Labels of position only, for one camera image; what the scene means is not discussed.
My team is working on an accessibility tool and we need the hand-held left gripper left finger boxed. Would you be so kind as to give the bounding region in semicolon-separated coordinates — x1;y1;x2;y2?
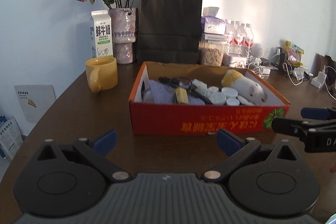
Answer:
37;129;132;183

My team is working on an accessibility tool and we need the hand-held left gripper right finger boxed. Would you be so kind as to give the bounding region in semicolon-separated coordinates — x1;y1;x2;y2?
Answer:
202;128;298;184

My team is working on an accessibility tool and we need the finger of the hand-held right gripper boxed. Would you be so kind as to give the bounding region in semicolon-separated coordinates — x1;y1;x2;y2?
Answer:
301;107;336;121
272;117;336;138

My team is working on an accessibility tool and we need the white and yellow plush sheep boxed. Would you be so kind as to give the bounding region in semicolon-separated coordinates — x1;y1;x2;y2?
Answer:
221;69;268;106

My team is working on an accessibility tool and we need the iridescent plastic wrap ball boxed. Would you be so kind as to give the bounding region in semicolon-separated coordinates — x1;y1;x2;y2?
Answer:
192;79;210;94

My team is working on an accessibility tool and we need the red cardboard box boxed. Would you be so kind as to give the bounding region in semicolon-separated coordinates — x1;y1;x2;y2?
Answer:
129;61;291;135

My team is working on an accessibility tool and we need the tan rectangular object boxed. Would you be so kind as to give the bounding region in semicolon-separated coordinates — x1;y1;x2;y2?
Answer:
175;87;189;104

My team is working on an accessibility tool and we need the purple fabric pouch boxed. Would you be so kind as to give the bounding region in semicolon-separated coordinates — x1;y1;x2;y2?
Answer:
148;80;205;106

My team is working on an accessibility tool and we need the black braided cable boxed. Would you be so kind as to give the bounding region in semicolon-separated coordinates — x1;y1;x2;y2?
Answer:
158;76;193;88

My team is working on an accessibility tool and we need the white charger dock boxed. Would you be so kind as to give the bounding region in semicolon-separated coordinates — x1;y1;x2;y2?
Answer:
311;71;328;88

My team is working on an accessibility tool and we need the brown board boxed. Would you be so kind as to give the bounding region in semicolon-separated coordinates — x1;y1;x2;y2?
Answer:
315;53;336;80

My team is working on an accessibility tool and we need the dark green small bottle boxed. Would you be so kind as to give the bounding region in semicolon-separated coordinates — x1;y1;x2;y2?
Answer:
276;48;285;68

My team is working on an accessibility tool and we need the yellow snack packet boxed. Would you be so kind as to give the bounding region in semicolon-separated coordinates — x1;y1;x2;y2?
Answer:
286;41;304;67

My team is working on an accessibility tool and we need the yellow mug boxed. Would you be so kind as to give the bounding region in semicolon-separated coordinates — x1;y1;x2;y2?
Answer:
85;57;118;93

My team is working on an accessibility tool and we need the white sign board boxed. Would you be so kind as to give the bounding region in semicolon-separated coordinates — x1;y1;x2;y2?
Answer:
14;84;57;123

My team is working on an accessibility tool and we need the white round speaker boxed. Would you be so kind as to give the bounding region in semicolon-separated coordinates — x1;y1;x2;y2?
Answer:
251;43;265;58

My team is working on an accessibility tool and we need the white metal tin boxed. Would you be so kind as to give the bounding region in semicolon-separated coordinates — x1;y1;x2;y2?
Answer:
223;53;248;67

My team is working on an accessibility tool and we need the clear jar of seeds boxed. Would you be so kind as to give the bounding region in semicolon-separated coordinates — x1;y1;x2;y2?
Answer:
198;41;225;67

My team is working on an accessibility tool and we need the blue booklet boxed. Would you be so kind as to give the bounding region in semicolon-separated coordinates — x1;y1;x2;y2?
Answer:
0;115;24;161

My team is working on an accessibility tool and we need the group of clear water bottles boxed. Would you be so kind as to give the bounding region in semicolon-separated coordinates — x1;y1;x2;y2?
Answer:
223;20;255;56

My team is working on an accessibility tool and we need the white flat box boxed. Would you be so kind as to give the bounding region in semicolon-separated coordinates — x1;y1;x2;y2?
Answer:
202;33;227;42

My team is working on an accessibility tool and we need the purple ceramic vase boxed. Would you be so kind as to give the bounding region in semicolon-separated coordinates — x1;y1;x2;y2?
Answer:
108;7;137;64

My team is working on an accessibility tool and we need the white milk carton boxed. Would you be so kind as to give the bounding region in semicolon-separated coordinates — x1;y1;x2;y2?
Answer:
90;10;114;58

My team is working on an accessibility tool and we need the purple tissue pack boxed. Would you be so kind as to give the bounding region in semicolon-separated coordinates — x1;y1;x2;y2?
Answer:
201;7;226;35

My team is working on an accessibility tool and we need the black paper bag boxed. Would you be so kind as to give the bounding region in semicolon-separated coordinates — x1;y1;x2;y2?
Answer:
135;0;203;65

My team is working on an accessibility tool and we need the white cable with plug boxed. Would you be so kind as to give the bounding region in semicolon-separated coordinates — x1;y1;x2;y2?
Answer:
282;61;313;86

